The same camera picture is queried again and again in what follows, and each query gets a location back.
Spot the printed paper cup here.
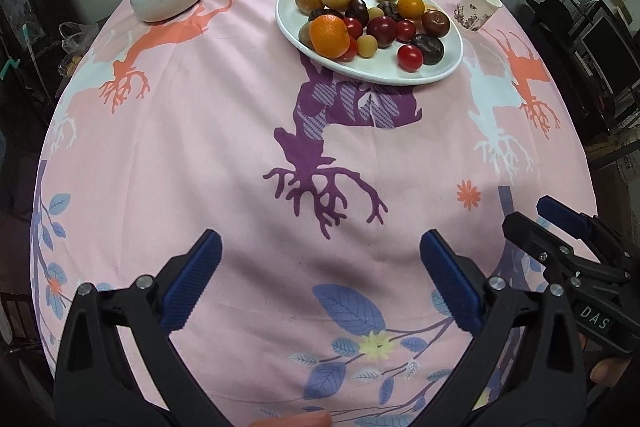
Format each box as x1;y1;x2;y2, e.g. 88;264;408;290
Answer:
453;0;502;32

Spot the large orange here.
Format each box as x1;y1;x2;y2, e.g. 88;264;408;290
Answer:
309;14;351;59

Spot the person's left hand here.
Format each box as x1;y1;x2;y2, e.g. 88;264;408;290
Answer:
248;411;334;427

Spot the pink printed tablecloth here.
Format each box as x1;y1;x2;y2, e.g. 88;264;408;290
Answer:
30;0;601;427

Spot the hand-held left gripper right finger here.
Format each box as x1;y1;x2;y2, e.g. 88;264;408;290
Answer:
415;229;588;427

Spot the clear plastic bag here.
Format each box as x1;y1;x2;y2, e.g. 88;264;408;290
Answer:
59;22;101;78

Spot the black computer monitor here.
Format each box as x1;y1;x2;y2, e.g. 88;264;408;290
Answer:
580;2;626;58

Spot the person's right hand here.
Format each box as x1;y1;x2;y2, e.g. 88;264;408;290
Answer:
591;356;633;389

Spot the dark red plum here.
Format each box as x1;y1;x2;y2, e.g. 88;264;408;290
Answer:
421;10;451;38

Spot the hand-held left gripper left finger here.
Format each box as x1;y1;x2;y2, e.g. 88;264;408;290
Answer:
52;229;223;427

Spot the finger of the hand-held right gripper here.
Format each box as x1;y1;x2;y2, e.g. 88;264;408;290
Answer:
502;212;627;284
536;195;632;258

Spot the white oval plate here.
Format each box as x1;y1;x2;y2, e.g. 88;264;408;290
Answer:
276;0;464;86

